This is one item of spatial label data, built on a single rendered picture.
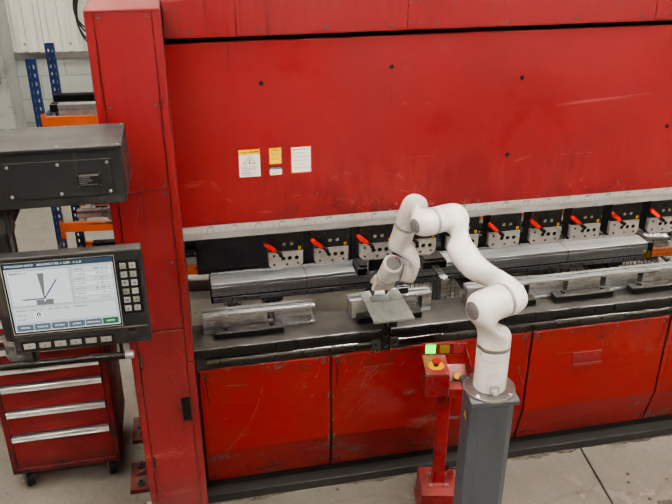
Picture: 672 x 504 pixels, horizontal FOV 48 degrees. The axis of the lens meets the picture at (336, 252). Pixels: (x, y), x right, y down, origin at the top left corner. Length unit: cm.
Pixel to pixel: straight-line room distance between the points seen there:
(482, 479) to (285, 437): 104
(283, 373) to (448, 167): 116
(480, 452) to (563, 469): 125
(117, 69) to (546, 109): 176
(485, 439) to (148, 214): 150
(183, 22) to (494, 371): 168
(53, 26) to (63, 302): 502
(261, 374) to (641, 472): 201
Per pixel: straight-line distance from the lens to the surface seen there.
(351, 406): 364
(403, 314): 331
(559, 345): 385
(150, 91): 280
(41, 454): 402
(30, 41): 756
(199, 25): 295
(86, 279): 264
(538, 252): 401
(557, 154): 351
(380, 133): 317
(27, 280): 267
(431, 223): 278
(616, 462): 430
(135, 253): 259
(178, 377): 329
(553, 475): 413
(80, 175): 252
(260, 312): 341
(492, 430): 293
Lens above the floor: 268
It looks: 26 degrees down
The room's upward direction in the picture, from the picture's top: straight up
